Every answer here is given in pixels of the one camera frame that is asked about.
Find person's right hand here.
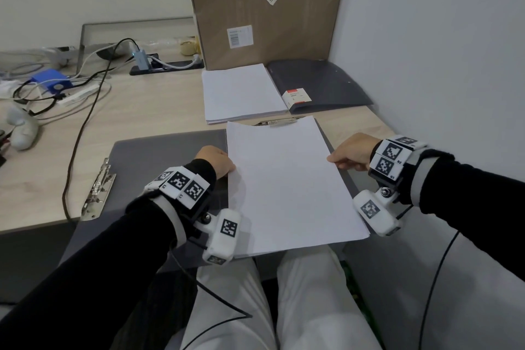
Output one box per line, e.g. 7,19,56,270
326,133,382,172

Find person's left hand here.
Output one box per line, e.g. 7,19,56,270
194,145,237,180

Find light grey folder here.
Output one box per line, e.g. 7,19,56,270
59,115,376,269

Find stack of white papers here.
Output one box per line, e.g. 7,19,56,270
201,62,290,125

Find thin white paper bundle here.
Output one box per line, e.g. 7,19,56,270
225,115,371,258

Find dark grey folder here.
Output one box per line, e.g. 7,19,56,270
264,58,374,115

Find person's right forearm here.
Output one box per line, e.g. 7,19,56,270
404,148,525,269

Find person's left forearm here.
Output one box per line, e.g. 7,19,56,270
0,159,218,350

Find person's left leg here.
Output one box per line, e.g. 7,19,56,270
164,255,279,350

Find person's leg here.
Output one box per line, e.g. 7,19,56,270
164,255,279,350
275,245,384,350

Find person's right leg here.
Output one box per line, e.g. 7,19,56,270
275,245,384,350

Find right wrist marker band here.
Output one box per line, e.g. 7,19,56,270
368,135,428,182

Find wrist marker band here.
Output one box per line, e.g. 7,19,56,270
368,135,428,182
143,166,211,210

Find left wrist marker band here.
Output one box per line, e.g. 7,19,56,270
143,166,211,210

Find black phone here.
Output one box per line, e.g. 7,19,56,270
130,59,205,77

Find large flat cardboard package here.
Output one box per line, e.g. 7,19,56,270
182,0,352,72

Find framed glass panel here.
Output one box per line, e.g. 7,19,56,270
75,16,197,75

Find white power strip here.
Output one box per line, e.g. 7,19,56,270
55,82,101,107

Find blue electronic device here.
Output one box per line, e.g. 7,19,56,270
31,68,74,94

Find white desk gadget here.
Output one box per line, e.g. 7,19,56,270
43,45,79,68

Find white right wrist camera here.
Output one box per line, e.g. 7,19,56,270
352,189,405,238

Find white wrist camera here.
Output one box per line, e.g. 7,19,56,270
352,189,405,238
201,208,243,266

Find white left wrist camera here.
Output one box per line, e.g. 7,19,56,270
201,208,243,266

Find long black cable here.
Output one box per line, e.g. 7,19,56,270
61,37,142,221

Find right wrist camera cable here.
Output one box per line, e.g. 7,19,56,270
417,230,460,350

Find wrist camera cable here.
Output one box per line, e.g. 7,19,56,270
168,245,253,350
417,230,460,350

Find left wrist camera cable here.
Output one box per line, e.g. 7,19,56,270
168,245,253,350

